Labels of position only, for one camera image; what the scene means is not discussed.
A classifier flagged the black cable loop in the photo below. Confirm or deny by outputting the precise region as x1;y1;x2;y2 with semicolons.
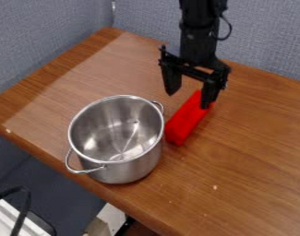
0;185;33;236

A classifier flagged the white table leg bracket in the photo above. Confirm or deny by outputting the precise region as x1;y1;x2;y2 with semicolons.
83;204;128;236

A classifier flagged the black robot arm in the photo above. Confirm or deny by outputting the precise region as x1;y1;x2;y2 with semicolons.
158;0;232;109

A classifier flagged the stainless steel pot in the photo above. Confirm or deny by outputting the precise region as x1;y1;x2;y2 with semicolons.
67;95;165;184

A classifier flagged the red rectangular block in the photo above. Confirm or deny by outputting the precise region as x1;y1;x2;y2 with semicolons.
165;90;213;146

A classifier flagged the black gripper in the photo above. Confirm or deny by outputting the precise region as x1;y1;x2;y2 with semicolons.
158;23;231;109

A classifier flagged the white appliance with dark panel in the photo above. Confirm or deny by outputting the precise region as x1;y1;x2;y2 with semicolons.
0;199;57;236

